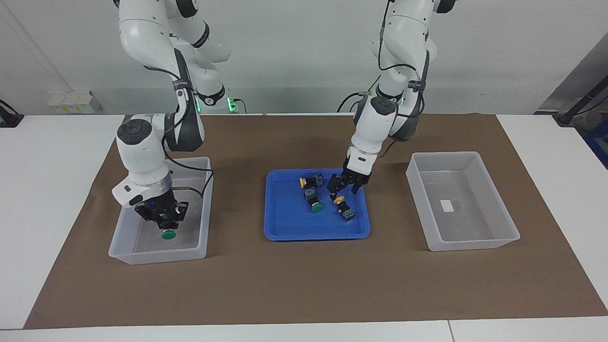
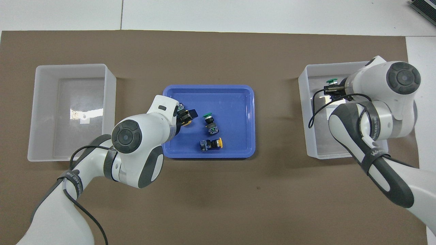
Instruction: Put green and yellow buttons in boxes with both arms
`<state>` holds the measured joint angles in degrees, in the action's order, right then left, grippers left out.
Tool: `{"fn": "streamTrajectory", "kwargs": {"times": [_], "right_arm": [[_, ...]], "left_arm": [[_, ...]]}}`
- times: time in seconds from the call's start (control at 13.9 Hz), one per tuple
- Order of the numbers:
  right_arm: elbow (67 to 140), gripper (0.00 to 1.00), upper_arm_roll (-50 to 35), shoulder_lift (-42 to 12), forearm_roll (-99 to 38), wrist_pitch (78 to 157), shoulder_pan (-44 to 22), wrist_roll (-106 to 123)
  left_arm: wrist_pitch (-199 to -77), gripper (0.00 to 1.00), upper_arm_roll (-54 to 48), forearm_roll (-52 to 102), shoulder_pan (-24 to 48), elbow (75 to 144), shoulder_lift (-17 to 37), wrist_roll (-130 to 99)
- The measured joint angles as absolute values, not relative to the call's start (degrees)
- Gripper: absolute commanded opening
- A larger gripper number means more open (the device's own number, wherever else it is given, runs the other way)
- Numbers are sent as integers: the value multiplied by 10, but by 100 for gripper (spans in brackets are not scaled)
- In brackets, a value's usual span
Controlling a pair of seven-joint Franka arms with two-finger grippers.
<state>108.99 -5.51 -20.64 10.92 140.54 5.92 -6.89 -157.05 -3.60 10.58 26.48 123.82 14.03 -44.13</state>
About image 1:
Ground translucent white plastic box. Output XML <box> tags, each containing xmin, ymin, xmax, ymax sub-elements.
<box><xmin>108</xmin><ymin>157</ymin><xmax>214</xmax><ymax>265</ymax></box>
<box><xmin>406</xmin><ymin>152</ymin><xmax>521</xmax><ymax>252</ymax></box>

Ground blue plastic tray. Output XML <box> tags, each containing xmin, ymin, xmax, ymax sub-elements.
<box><xmin>264</xmin><ymin>169</ymin><xmax>371</xmax><ymax>241</ymax></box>

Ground brown paper table mat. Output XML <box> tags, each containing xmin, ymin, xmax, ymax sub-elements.
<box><xmin>24</xmin><ymin>113</ymin><xmax>608</xmax><ymax>330</ymax></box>

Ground large white socket box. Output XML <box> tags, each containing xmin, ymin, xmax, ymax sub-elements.
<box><xmin>62</xmin><ymin>90</ymin><xmax>104</xmax><ymax>114</ymax></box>

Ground black flat stand base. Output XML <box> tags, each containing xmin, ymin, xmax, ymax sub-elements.
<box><xmin>0</xmin><ymin>99</ymin><xmax>24</xmax><ymax>128</ymax></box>

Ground black pole stand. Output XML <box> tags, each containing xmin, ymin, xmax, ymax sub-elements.
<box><xmin>553</xmin><ymin>83</ymin><xmax>608</xmax><ymax>127</ymax></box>

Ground blue crate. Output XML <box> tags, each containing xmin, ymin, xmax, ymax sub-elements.
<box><xmin>583</xmin><ymin>119</ymin><xmax>608</xmax><ymax>170</ymax></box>

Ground grey slanted panel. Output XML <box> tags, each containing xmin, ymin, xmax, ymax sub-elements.
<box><xmin>537</xmin><ymin>33</ymin><xmax>608</xmax><ymax>114</ymax></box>

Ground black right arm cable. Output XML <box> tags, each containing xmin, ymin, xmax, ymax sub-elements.
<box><xmin>161</xmin><ymin>138</ymin><xmax>214</xmax><ymax>198</ymax></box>

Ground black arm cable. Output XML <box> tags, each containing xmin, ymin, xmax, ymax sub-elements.
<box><xmin>161</xmin><ymin>138</ymin><xmax>214</xmax><ymax>198</ymax></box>
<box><xmin>378</xmin><ymin>0</ymin><xmax>430</xmax><ymax>157</ymax></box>

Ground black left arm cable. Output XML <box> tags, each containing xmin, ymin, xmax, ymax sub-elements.
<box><xmin>378</xmin><ymin>0</ymin><xmax>430</xmax><ymax>157</ymax></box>

